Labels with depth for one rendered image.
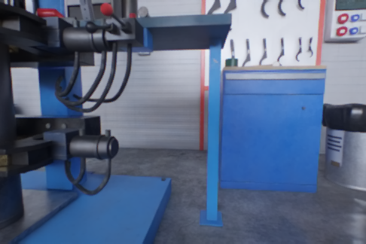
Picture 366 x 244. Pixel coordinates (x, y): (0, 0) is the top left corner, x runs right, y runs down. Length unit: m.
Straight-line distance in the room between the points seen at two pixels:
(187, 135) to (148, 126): 0.58
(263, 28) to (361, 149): 1.72
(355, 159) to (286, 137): 0.59
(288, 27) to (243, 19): 0.55
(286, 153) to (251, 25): 1.77
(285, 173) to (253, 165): 0.25
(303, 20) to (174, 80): 1.76
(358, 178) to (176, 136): 1.93
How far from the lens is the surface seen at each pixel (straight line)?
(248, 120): 1.56
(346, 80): 3.23
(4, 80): 1.12
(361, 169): 2.06
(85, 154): 0.96
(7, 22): 0.96
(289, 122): 1.65
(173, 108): 2.74
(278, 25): 2.96
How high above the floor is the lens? 0.69
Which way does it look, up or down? 6 degrees down
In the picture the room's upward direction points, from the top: straight up
